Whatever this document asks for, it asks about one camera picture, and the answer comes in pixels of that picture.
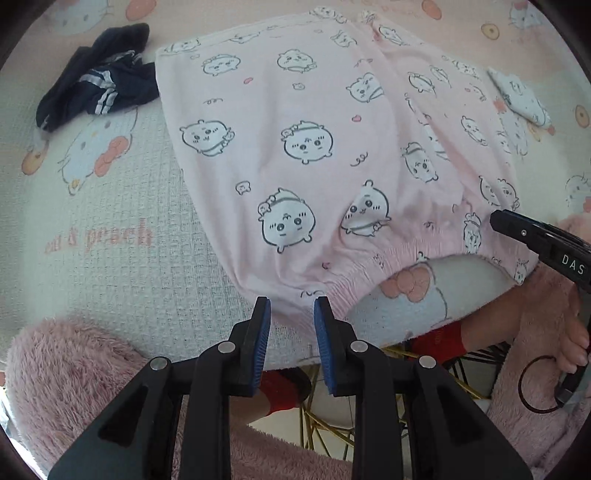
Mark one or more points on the red sock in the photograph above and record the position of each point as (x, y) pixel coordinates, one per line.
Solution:
(281, 392)
(438, 339)

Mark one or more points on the navy striped garment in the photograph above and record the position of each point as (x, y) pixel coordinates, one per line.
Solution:
(106, 83)

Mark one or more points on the person's right hand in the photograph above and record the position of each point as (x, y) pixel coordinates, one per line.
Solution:
(572, 346)

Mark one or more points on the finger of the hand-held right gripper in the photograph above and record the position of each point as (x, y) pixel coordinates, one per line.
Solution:
(512, 226)

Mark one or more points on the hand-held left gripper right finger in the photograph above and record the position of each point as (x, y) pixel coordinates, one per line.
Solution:
(323, 341)

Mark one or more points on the pink fluffy robe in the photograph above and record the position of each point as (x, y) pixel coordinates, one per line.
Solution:
(69, 369)

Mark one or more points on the person's leg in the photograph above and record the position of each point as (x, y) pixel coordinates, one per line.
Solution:
(489, 330)

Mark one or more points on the pink printed pajama pants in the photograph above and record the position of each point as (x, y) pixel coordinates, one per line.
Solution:
(300, 138)

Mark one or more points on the pink cat printed blanket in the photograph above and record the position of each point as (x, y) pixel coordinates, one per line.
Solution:
(138, 194)

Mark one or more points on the white printed folded garment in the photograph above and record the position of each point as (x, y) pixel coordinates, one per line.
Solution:
(521, 94)

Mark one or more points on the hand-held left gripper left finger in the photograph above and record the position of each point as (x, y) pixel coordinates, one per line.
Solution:
(264, 341)

